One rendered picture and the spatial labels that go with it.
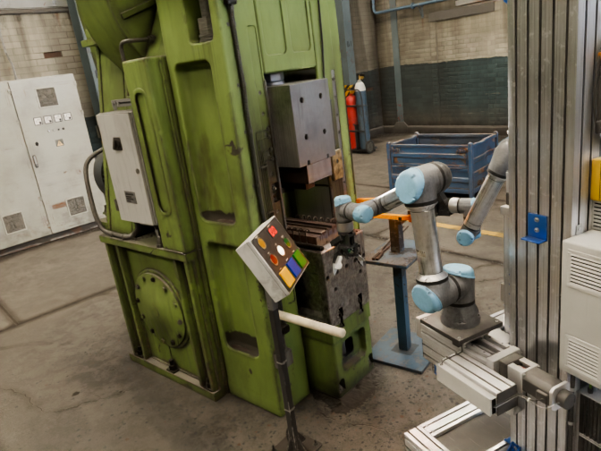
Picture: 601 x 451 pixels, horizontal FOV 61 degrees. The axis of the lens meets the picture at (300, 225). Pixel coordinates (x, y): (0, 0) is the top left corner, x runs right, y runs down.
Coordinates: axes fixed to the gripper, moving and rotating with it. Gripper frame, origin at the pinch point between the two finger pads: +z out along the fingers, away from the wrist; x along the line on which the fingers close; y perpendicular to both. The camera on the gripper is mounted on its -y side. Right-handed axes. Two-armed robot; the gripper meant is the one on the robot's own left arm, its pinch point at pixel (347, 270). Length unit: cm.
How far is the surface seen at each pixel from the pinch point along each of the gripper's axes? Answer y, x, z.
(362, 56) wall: -803, 551, -84
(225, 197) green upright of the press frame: -62, -32, -32
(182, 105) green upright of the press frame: -76, -41, -80
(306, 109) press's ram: -41, 10, -70
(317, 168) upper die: -43, 13, -40
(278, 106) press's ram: -45, -2, -74
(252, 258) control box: 0.0, -43.9, -19.1
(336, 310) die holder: -35, 10, 38
